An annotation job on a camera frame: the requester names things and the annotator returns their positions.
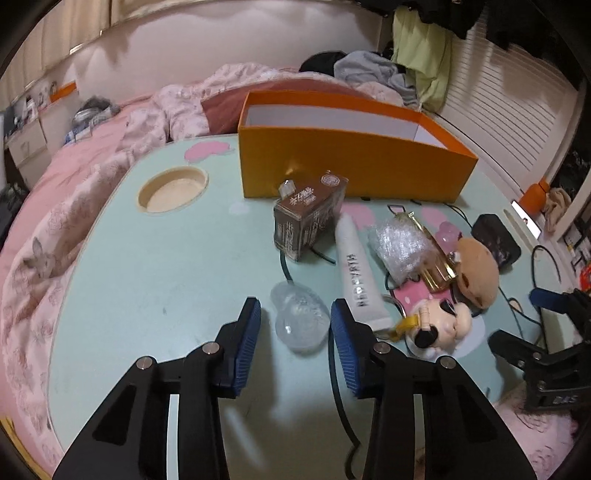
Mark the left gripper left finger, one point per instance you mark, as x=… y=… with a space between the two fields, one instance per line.
x=126 y=437

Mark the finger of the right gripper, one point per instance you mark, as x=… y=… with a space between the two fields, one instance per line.
x=575 y=304
x=530 y=359

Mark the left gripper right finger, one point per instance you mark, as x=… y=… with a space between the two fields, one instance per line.
x=465 y=437

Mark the brown round plush keychain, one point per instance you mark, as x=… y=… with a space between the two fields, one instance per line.
x=477 y=274

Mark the cartoon boy figurine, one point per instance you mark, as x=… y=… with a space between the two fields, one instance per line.
x=436 y=327

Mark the black zip pouch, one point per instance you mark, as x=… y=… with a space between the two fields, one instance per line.
x=491 y=232

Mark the amber perfume bottle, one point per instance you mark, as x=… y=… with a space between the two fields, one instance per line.
x=440 y=271

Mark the clear crinkled plastic bag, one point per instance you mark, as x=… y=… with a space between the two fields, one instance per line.
x=402 y=248

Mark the clear plastic shell case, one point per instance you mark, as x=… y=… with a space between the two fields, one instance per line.
x=302 y=319

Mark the white cosmetic tube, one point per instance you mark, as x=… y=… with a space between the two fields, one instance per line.
x=359 y=287

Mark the brown drink carton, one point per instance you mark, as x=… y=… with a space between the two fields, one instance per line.
x=305 y=210

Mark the pink heart-shaped case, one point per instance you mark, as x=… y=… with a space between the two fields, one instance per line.
x=448 y=236

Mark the smartphone with lit screen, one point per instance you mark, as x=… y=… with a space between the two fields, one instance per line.
x=526 y=220

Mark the orange bottle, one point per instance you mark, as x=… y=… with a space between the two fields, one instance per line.
x=534 y=199

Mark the orange cardboard box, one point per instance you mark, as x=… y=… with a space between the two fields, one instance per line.
x=385 y=151

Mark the green hanging cloth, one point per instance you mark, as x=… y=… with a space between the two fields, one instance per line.
x=425 y=50

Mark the white bedside cabinet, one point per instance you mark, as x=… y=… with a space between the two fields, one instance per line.
x=32 y=148

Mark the grey clothes pile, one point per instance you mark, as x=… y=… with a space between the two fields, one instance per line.
x=378 y=77

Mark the pink floral duvet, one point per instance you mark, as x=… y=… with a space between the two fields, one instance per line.
x=43 y=243

